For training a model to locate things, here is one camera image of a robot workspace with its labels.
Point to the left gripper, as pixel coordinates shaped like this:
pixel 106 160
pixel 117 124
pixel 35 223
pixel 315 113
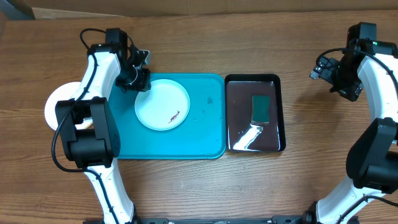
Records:
pixel 143 84

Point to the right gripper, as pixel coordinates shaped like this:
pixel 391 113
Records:
pixel 330 68

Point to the light blue plate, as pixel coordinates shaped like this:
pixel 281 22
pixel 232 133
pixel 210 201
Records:
pixel 164 107

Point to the pink white plate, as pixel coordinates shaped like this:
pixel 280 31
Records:
pixel 63 92

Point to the green scrubbing sponge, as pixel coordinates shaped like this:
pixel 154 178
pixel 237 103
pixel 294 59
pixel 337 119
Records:
pixel 260 109

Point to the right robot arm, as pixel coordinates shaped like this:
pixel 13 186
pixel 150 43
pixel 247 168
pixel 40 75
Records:
pixel 371 167

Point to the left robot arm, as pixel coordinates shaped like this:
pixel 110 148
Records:
pixel 88 130

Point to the teal plastic tray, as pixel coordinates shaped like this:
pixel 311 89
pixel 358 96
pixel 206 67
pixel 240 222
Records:
pixel 200 133

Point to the black water tray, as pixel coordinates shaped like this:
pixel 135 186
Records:
pixel 242 134

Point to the cardboard backdrop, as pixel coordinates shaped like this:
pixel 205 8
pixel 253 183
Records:
pixel 196 7

